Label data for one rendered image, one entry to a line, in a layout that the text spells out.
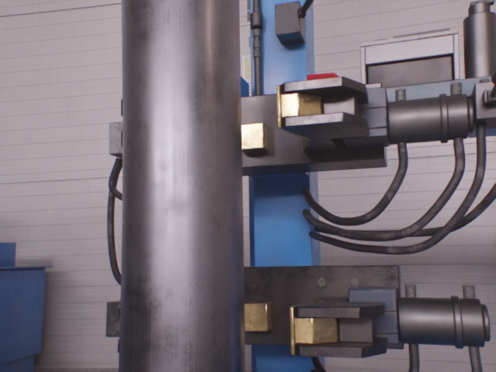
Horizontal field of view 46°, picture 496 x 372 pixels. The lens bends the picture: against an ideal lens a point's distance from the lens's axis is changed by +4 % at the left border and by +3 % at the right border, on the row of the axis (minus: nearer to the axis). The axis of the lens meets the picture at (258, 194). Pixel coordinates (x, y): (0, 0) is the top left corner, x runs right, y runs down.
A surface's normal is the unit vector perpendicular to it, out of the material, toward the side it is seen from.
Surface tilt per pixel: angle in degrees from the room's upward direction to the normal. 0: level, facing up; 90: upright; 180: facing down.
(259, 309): 90
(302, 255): 90
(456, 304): 49
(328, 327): 90
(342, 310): 90
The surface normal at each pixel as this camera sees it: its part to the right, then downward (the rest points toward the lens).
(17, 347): 0.96, -0.05
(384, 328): -0.26, -0.11
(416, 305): -0.19, -0.82
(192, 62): 0.29, -0.12
